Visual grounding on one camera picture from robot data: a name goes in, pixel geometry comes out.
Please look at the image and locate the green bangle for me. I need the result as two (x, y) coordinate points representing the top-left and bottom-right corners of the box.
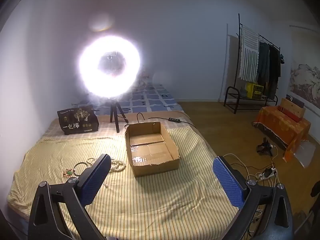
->
(74, 162), (88, 176)

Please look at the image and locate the blue patterned bedsheet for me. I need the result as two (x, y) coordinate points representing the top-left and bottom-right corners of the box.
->
(72, 82), (184, 115)

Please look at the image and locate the dark long box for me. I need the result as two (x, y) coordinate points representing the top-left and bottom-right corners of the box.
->
(286, 94), (306, 108)

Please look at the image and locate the black cable with inline controller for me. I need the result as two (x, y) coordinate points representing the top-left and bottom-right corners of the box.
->
(136, 112), (193, 125)

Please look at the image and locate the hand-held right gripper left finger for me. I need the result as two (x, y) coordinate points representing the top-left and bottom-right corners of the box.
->
(28, 154), (112, 240)

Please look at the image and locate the dark green hanging garment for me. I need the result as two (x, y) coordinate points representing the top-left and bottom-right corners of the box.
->
(257, 41), (271, 85)

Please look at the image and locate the cardboard box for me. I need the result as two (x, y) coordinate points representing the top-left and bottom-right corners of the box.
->
(124, 122), (180, 178)

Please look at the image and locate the clear plastic bag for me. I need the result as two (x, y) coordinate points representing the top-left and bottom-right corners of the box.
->
(294, 140), (317, 168)

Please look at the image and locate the twisted pearl necklace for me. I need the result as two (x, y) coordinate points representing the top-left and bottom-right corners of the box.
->
(107, 158), (126, 173)

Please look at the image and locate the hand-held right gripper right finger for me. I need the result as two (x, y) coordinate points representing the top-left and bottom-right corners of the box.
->
(212, 156), (295, 240)

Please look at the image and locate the striped hanging towel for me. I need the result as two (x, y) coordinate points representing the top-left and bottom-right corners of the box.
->
(239, 26), (260, 82)

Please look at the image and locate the black snack bag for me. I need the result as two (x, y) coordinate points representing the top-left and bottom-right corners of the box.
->
(57, 105), (100, 135)

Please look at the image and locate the black hanging garment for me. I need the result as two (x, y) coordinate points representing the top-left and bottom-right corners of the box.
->
(269, 45), (282, 100)

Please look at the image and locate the yellow striped sheet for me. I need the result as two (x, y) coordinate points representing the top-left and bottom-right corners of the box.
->
(7, 125), (240, 240)

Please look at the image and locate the white ring light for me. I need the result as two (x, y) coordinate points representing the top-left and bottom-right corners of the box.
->
(79, 36), (143, 99)

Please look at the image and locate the black tripod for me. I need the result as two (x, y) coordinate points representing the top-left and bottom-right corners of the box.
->
(107, 97), (129, 133)

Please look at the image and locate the yellow crate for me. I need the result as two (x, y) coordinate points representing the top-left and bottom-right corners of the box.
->
(246, 82), (265, 99)

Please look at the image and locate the black clothes rack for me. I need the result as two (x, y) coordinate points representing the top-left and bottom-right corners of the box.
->
(223, 14), (282, 114)

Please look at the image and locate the red box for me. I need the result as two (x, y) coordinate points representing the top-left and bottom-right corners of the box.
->
(278, 106), (302, 122)

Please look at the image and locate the wall poster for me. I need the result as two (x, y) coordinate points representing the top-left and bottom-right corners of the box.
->
(287, 25), (320, 115)

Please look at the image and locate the white power strip with cables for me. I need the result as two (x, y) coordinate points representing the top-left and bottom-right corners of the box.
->
(222, 145), (283, 188)

